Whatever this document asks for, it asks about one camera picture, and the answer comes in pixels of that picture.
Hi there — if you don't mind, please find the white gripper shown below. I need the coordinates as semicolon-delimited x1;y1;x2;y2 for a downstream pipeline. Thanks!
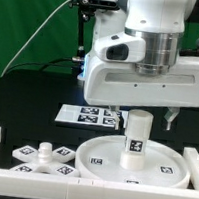
83;56;199;131

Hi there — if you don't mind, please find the white round table top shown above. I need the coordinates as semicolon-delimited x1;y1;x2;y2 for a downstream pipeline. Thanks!
75;135;190;189

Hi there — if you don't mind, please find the white cross-shaped table base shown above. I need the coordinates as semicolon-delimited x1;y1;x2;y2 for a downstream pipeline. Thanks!
12;142;79;177

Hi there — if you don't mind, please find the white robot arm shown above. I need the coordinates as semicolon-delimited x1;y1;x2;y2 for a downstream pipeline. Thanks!
83;0;199;113

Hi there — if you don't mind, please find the white marker tag plate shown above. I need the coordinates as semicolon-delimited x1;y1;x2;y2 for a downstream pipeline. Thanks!
53;101;130;131

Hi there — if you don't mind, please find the white U-shaped obstacle fence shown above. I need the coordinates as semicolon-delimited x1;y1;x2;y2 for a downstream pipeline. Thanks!
0;124;199;199

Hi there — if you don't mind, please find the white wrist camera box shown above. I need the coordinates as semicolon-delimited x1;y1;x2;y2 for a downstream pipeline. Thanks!
94;32;146;63

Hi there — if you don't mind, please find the black cable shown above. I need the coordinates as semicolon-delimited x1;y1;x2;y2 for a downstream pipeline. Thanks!
3;50;85;85

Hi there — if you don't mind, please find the white camera cable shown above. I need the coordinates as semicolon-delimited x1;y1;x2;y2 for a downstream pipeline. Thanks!
0;0;88;87

